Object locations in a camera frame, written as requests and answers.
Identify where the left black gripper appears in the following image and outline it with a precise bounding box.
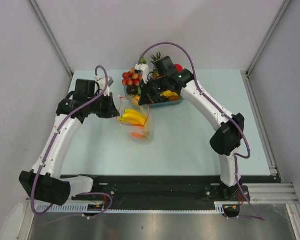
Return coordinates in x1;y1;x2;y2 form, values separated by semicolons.
87;92;120;119

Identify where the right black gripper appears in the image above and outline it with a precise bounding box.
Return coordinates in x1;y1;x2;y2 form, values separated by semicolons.
139;76;169;106

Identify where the yellow banana bunch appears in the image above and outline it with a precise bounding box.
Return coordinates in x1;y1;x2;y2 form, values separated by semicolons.
119;108;147;126

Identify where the clear zip top bag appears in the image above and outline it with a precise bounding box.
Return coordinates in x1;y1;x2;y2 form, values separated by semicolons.
116;96;154;143

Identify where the yellow bell pepper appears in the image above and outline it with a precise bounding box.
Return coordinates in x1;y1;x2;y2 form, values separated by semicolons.
162;90;179;98

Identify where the orange fruit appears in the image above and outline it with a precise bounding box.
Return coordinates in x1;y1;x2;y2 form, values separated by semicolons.
130;132;144;139

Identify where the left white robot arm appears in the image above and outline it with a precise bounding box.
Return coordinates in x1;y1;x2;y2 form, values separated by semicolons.
19;77;120;206

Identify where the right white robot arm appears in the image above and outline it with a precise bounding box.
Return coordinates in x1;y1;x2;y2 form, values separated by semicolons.
134;56;245;201

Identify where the dark purple mangosteen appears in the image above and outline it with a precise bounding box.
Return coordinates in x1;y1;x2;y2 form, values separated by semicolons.
126;85;139;96

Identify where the teal plastic fruit tray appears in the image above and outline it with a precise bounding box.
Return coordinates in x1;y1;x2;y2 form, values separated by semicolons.
124;71;184;108

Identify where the red strawberry cluster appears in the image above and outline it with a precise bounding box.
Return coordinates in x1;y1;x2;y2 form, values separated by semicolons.
121;69;143;87

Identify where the small pineapple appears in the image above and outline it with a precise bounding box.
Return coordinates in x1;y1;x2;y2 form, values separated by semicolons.
150;51;163;72

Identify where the red apple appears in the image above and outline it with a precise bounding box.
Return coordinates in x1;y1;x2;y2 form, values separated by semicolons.
174;64;183;72

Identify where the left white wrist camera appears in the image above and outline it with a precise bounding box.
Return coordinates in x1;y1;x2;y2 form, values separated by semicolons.
94;76;114;97

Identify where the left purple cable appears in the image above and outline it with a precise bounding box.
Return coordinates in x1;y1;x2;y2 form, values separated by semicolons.
30;65;113;227

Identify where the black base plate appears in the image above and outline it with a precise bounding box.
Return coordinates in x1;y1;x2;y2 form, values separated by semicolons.
73;175;250;211

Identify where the white slotted cable duct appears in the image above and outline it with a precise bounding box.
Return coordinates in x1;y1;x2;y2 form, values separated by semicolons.
36;201;241;215

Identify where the left aluminium frame post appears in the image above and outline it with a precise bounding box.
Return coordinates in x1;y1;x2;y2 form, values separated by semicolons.
26;0;74;78

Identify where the aluminium frame post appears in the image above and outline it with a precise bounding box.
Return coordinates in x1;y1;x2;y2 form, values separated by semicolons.
26;0;74;78
245;0;294;76

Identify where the aluminium front rail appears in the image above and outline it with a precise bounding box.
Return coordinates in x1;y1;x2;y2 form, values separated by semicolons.
26;182;300;204

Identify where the right aluminium frame post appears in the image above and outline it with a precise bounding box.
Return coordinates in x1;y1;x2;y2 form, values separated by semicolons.
245;0;294;76

